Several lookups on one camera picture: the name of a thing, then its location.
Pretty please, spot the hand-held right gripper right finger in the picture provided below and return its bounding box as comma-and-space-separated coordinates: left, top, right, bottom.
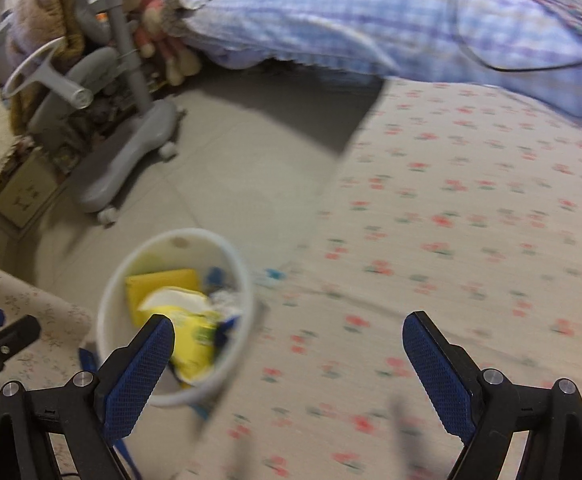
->
402, 311, 582, 480

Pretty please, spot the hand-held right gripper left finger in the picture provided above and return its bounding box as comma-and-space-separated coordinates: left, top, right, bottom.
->
0, 312, 176, 480

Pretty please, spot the yellow paper noodle cup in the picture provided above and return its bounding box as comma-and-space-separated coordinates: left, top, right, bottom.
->
138, 287, 224, 388

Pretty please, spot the white dotted trash bin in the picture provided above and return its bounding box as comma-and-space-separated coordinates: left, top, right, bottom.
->
96, 229, 256, 408

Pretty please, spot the yellow snack packet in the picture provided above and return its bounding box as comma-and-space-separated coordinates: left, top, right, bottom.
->
125, 269, 199, 328

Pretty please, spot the white tissue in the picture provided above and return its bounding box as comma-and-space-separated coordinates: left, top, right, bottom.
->
206, 285, 244, 318

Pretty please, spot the beige floral cloth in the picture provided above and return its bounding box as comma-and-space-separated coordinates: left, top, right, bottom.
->
0, 255, 96, 480

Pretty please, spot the cardboard box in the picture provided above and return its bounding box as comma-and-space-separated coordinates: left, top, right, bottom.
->
0, 152, 66, 231

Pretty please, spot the cherry print tablecloth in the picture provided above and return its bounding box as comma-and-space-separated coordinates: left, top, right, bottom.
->
191, 77, 582, 480

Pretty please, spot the small blue white scrap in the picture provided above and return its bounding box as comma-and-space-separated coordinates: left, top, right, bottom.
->
251, 267, 289, 288

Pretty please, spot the grey swivel chair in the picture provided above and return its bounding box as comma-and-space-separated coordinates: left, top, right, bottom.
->
1, 0, 179, 226

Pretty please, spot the brown furry blanket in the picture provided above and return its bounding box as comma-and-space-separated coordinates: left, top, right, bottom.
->
8, 0, 86, 131

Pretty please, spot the pink beige plush toy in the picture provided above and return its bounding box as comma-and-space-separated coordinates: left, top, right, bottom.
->
121, 0, 202, 86

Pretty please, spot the checkered blue white blanket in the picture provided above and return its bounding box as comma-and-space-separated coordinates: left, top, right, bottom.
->
176, 0, 582, 121

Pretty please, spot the black cable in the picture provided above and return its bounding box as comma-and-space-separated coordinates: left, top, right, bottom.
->
446, 0, 582, 72

